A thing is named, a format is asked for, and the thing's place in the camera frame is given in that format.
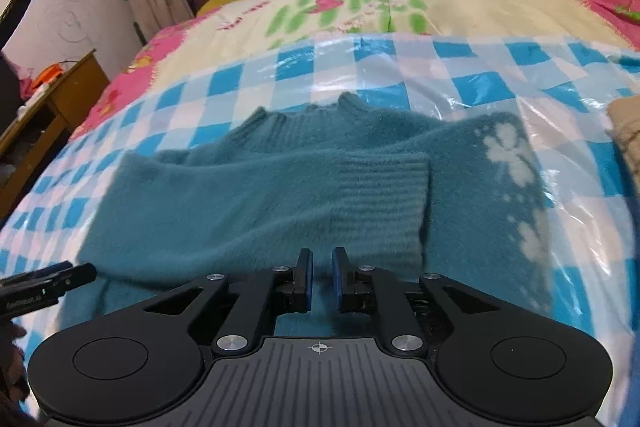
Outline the beige striped folded cloth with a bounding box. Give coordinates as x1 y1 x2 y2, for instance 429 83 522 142
607 97 640 200

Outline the orange item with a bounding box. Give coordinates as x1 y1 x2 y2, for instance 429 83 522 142
31 63 66 88

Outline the black monitor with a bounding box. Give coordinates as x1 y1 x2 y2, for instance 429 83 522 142
0 52 23 135

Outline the pink cloth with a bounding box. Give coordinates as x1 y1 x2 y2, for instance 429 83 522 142
15 62 37 100

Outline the teal fuzzy sweater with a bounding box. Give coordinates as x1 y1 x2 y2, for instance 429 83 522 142
60 91 556 343

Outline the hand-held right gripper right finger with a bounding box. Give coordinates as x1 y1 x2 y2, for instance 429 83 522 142
332 247 502 358

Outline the cartoon printed blanket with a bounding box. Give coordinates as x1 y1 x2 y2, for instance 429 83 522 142
67 0 640 142

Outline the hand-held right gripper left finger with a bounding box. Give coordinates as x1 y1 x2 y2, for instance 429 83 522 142
142 248 315 356

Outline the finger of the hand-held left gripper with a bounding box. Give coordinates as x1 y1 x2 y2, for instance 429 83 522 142
0 261 76 282
0 263 98 300

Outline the blue checked plastic sheet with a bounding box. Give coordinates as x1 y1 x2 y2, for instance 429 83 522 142
0 32 640 427

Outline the wooden desk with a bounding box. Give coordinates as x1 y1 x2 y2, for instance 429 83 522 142
0 49 111 220

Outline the person's left hand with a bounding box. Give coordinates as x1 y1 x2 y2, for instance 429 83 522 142
0 321 30 415

